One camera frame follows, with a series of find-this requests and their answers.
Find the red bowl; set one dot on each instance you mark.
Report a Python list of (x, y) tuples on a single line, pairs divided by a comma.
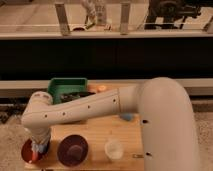
[(27, 153)]

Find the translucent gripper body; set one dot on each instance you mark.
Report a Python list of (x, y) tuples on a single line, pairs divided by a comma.
[(39, 146)]

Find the purple bowl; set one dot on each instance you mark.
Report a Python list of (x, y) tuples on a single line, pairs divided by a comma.
[(72, 150)]

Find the white cup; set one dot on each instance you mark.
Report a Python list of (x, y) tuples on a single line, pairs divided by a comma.
[(114, 149)]

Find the wooden board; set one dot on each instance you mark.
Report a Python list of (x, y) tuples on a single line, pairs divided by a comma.
[(96, 131)]

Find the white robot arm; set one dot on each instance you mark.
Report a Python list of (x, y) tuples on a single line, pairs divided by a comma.
[(169, 134)]

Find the green plastic tray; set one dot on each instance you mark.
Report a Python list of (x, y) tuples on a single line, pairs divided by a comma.
[(59, 86)]

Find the orange fruit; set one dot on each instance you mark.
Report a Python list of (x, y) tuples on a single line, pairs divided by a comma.
[(101, 88)]

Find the orange carrot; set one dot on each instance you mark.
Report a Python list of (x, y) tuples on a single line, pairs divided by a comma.
[(34, 157)]

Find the black handled utensil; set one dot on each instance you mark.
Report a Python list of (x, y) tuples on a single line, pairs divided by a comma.
[(66, 97)]

